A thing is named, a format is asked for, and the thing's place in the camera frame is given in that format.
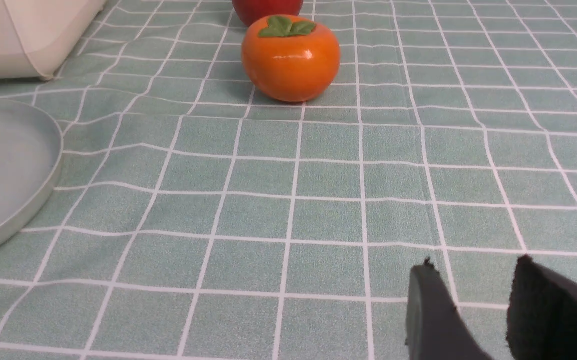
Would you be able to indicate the white two-slot toaster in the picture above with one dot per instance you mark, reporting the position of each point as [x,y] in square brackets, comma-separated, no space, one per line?
[36,36]

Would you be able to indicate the orange persimmon with green leaf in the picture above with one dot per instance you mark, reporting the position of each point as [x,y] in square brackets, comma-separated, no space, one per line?
[289,58]

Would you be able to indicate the pale green round plate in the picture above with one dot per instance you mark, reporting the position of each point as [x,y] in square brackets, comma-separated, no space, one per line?
[31,153]

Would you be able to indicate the red apple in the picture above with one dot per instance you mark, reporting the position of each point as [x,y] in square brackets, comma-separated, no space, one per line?
[250,11]

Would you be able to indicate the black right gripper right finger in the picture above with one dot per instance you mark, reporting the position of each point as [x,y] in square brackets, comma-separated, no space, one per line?
[541,320]

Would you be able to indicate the green checkered tablecloth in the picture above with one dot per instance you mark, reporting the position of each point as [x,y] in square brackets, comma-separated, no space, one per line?
[197,219]

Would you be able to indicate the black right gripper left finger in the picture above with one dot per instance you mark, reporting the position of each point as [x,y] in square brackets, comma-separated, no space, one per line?
[434,328]

